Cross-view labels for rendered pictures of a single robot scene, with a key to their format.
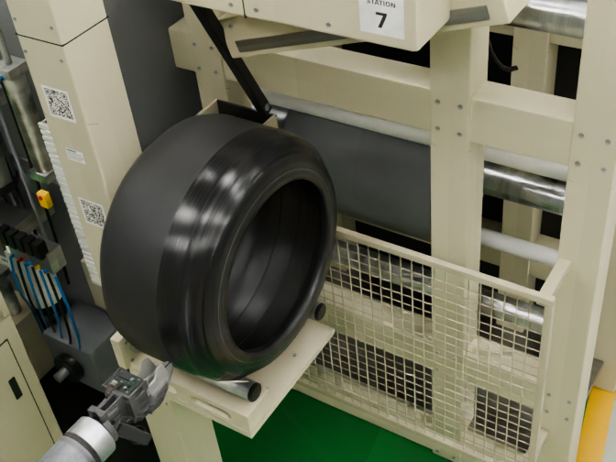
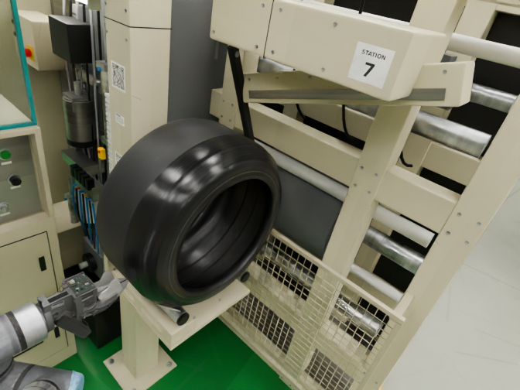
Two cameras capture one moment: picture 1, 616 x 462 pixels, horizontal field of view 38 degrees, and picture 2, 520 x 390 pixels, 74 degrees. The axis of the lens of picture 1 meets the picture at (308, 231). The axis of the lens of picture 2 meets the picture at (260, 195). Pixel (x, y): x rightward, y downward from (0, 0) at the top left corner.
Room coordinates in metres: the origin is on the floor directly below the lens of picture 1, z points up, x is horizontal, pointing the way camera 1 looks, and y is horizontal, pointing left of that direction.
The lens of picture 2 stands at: (0.61, 0.03, 1.82)
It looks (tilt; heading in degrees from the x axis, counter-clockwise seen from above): 31 degrees down; 359
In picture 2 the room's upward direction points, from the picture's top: 12 degrees clockwise
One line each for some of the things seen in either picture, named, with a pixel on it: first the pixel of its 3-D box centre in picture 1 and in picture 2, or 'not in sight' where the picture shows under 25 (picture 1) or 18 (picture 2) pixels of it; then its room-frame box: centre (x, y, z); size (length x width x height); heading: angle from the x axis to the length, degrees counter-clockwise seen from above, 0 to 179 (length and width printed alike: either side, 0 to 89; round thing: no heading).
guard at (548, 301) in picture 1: (382, 338); (275, 305); (1.64, -0.16, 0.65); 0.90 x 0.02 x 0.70; 53
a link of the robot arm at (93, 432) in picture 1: (90, 439); (30, 323); (1.08, 0.46, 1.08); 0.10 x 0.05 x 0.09; 53
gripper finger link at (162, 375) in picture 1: (160, 374); (114, 286); (1.22, 0.33, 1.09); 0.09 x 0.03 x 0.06; 143
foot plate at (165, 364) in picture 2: not in sight; (140, 363); (1.65, 0.43, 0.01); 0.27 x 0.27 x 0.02; 53
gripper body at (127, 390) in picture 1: (119, 406); (69, 302); (1.14, 0.41, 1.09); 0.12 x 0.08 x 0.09; 143
